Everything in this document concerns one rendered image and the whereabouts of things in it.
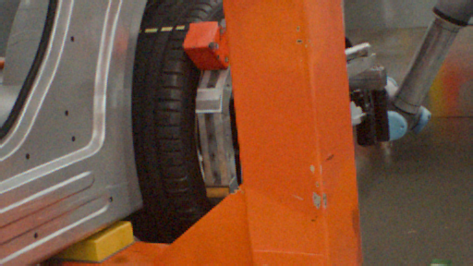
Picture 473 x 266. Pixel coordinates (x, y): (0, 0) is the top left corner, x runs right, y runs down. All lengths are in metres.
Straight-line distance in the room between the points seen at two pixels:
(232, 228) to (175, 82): 0.45
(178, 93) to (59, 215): 0.42
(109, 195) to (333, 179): 0.52
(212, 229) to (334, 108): 0.34
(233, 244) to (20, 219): 0.40
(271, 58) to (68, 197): 0.51
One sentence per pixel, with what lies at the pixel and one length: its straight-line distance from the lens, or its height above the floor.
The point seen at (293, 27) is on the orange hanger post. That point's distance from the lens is 1.65.
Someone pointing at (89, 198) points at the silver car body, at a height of 0.82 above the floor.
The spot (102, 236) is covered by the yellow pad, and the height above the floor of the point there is 0.73.
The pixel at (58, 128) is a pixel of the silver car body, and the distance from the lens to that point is 1.93.
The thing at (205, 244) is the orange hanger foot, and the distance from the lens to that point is 1.86.
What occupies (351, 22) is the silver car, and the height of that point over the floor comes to 0.82.
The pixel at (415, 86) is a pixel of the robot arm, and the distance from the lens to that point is 2.54.
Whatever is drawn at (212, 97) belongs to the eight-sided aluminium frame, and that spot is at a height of 0.97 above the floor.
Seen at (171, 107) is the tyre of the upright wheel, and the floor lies 0.95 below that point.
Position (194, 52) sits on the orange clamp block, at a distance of 2.12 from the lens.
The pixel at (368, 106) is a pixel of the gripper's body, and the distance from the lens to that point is 2.56.
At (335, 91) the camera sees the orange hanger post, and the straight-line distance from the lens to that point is 1.74.
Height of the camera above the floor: 1.31
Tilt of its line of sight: 14 degrees down
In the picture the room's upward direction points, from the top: 7 degrees counter-clockwise
